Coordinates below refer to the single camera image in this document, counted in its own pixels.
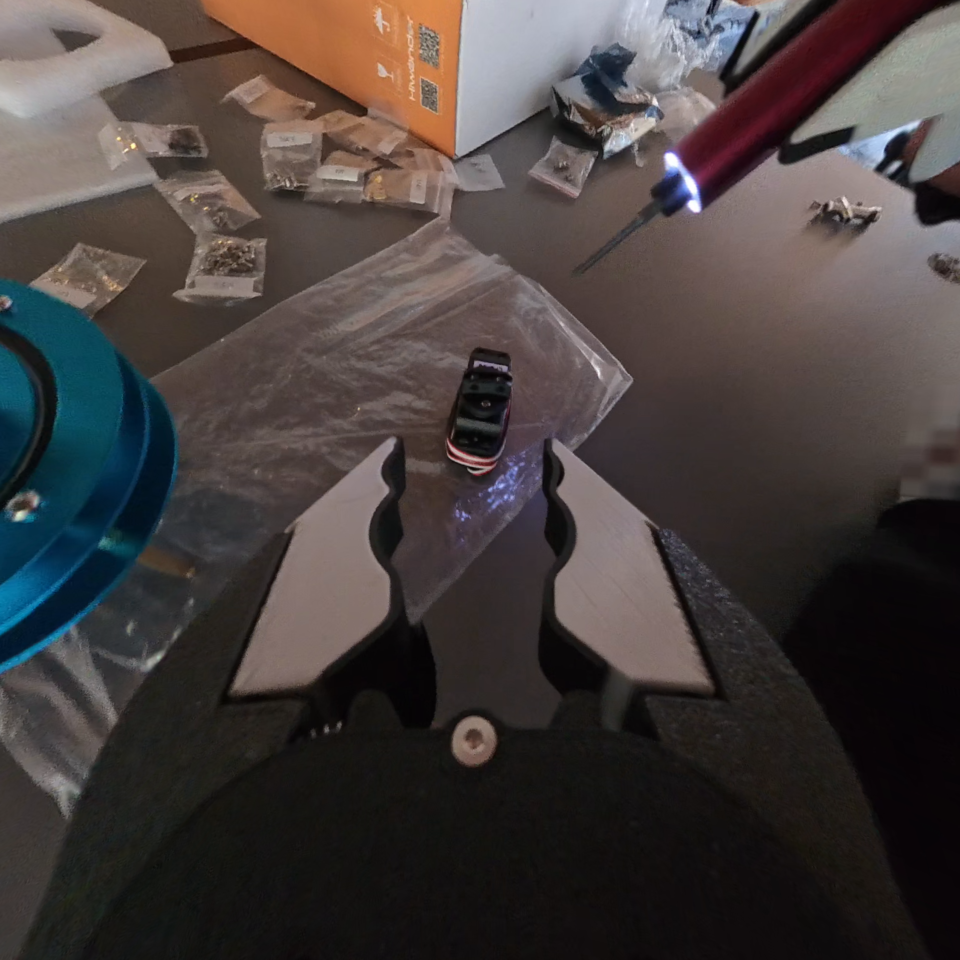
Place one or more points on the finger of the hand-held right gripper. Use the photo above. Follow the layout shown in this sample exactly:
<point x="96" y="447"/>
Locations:
<point x="757" y="45"/>
<point x="900" y="75"/>

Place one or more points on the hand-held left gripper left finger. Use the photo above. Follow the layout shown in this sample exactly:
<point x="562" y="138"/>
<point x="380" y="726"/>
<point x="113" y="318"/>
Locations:
<point x="315" y="600"/>

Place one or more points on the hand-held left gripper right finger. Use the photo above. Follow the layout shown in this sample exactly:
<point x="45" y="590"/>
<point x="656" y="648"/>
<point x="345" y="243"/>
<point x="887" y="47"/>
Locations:
<point x="630" y="600"/>

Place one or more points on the red screwdriver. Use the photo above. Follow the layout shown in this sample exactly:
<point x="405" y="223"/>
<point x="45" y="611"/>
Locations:
<point x="787" y="97"/>

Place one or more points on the black servo motor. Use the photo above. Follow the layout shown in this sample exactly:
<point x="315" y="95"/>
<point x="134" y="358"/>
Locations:
<point x="480" y="420"/>

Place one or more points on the blue toy robot arm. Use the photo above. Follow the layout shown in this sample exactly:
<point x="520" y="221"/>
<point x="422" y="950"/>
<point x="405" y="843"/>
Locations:
<point x="75" y="375"/>

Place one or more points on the dark grey desk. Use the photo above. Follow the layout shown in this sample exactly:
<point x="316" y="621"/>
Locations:
<point x="750" y="337"/>

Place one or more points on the small heap of metal parts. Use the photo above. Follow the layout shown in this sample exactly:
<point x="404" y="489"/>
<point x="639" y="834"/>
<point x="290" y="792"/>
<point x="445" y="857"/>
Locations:
<point x="945" y="268"/>
<point x="844" y="211"/>

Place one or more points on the crumpled clear plastic wrap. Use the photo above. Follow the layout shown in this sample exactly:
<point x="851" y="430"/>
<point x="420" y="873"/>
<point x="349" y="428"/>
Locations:
<point x="690" y="45"/>

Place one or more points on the silver foil bag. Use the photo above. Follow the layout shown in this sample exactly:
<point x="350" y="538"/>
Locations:
<point x="607" y="112"/>

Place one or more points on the large clear plastic bag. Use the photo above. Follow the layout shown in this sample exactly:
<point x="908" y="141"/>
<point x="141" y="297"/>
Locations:
<point x="315" y="360"/>

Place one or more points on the pile of small screw bags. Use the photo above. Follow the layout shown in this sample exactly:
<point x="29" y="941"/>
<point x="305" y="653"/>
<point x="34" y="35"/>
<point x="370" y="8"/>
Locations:
<point x="225" y="259"/>

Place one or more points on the orange and white cardboard box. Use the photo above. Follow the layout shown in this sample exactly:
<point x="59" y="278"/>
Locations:
<point x="337" y="60"/>

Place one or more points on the white foam sheet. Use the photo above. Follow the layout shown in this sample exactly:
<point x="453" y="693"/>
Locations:
<point x="60" y="165"/>

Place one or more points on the white foam block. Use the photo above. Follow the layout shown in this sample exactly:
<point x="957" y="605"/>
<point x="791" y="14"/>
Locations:
<point x="135" y="45"/>

